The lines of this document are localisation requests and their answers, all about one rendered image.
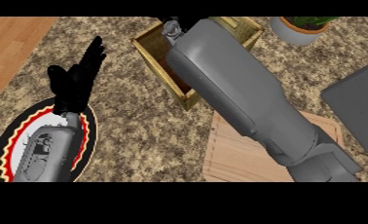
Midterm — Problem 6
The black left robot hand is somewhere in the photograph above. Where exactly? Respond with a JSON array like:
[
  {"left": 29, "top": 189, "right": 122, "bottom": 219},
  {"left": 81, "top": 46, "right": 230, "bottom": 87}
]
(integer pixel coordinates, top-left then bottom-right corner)
[{"left": 45, "top": 35, "right": 107, "bottom": 116}]

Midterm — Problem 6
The black red white round plate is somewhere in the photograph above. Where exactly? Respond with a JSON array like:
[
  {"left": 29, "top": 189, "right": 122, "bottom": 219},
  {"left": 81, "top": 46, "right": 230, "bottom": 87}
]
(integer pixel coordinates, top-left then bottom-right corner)
[{"left": 0, "top": 96, "right": 98, "bottom": 183}]

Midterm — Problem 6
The yellow wooden basket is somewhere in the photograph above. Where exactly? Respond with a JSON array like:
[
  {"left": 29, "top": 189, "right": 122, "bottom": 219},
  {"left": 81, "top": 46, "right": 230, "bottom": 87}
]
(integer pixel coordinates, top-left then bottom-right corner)
[{"left": 131, "top": 16, "right": 265, "bottom": 112}]

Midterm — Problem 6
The pale wooden cutting board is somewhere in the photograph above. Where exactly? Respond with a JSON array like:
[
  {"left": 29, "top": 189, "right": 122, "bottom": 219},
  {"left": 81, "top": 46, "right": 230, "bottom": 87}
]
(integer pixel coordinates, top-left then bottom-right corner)
[{"left": 200, "top": 109, "right": 344, "bottom": 183}]

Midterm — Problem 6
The grey potted green plant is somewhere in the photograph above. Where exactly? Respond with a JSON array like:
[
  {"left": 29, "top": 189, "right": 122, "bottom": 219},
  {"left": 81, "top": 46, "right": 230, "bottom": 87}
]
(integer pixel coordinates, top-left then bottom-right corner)
[{"left": 268, "top": 16, "right": 341, "bottom": 47}]

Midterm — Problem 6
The dark grey flat appliance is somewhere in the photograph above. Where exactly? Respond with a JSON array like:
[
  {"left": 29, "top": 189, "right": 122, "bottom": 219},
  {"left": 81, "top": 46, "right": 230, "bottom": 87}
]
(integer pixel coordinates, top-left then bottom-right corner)
[{"left": 319, "top": 66, "right": 368, "bottom": 154}]

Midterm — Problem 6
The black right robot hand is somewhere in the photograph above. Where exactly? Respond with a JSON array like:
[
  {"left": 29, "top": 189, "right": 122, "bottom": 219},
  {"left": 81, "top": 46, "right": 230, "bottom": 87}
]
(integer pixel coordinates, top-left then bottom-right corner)
[{"left": 156, "top": 16, "right": 193, "bottom": 24}]

